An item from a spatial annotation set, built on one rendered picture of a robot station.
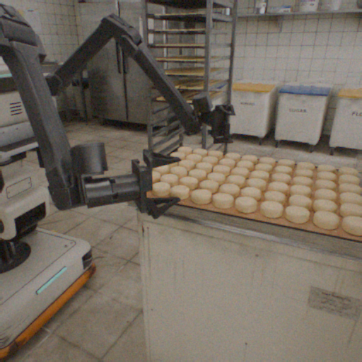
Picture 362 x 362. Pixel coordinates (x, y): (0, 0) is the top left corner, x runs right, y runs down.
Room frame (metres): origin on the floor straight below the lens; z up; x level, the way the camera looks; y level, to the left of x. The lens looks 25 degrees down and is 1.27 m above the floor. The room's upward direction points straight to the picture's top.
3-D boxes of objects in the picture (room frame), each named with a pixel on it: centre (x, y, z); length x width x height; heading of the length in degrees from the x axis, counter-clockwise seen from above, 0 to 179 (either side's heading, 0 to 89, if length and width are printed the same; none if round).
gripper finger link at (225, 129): (1.10, -0.16, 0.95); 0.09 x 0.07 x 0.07; 22
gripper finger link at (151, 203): (0.61, 0.04, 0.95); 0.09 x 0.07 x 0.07; 112
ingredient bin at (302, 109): (4.01, -1.56, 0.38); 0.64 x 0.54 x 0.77; 151
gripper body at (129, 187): (0.58, 0.11, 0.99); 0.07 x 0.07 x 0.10; 22
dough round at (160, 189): (0.74, 0.05, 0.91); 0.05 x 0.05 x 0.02
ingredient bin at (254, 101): (4.32, -0.99, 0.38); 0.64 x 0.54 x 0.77; 152
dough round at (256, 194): (0.71, -0.18, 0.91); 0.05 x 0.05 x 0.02
